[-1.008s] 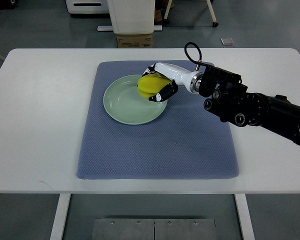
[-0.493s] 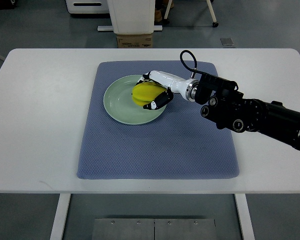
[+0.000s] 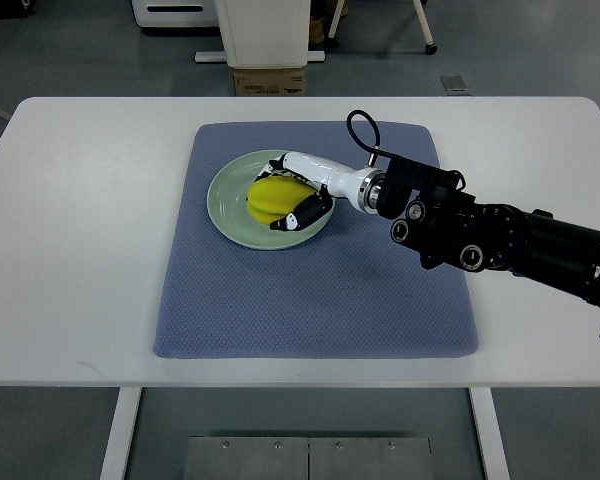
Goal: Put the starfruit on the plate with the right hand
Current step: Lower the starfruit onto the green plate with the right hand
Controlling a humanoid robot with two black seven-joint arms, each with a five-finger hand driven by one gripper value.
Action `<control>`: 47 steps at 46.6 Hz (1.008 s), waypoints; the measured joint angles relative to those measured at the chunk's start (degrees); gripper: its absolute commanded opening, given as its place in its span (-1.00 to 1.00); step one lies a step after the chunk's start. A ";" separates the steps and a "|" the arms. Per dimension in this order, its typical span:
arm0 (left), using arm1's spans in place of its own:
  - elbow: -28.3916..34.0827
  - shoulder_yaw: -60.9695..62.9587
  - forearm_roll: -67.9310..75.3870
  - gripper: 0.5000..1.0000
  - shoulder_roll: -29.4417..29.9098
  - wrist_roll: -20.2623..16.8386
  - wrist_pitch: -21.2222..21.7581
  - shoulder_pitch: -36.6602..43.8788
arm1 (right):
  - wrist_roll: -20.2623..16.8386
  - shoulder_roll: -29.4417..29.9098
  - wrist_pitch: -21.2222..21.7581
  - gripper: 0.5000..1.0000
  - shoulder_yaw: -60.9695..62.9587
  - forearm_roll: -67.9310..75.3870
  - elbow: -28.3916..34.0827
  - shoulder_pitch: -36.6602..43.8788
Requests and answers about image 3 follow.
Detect white table leg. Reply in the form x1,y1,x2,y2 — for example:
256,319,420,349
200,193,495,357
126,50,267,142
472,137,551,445
100,387,142,480
469,387,510,480

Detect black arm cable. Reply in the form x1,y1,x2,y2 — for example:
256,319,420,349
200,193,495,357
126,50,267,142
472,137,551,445
346,109,394,169

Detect white left table leg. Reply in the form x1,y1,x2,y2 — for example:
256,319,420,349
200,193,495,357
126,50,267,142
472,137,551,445
100,387,142,480

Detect grey floor plate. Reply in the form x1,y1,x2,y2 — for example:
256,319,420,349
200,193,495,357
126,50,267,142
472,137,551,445
440,75,468,92

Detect light green plate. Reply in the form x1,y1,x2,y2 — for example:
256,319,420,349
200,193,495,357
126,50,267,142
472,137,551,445
207,150,335,250

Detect white pedestal column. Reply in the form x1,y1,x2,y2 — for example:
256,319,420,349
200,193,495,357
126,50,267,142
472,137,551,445
195,0,325,70

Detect yellow starfruit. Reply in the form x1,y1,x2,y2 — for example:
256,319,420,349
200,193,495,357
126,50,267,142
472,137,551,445
247,176,316,225

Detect white cabinet with black slot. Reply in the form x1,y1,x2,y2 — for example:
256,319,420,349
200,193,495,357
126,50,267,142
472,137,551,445
130,0,218,28

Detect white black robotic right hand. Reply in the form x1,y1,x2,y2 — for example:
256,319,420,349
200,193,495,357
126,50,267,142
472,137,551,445
254,152,384,231

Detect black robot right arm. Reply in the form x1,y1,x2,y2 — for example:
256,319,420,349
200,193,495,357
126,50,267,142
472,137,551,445
365,155,600,307

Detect brown shoes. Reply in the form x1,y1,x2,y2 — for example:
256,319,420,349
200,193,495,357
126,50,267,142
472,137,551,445
308,16,325,46

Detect white chair leg with caster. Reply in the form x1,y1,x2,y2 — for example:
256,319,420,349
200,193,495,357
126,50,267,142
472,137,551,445
324,0,438,56

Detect cardboard box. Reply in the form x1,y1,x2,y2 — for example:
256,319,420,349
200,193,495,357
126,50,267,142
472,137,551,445
232,68,306,97

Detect white right table leg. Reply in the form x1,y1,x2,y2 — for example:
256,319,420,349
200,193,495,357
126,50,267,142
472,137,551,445
469,387,510,480

